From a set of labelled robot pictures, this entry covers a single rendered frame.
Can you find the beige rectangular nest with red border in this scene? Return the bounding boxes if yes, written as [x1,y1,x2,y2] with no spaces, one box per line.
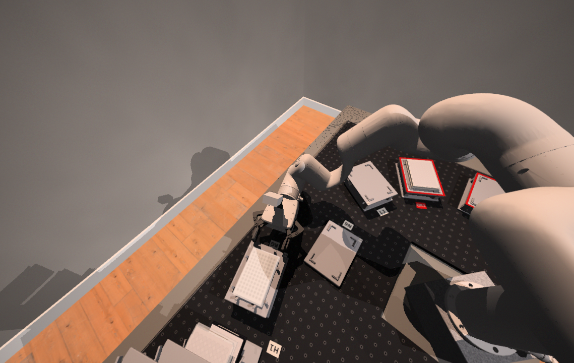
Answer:
[457,173,505,215]

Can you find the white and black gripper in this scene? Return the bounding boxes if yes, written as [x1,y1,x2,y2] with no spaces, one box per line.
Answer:
[251,193,304,253]

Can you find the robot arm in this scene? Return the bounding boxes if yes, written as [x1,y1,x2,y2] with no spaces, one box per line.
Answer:
[262,93,574,363]

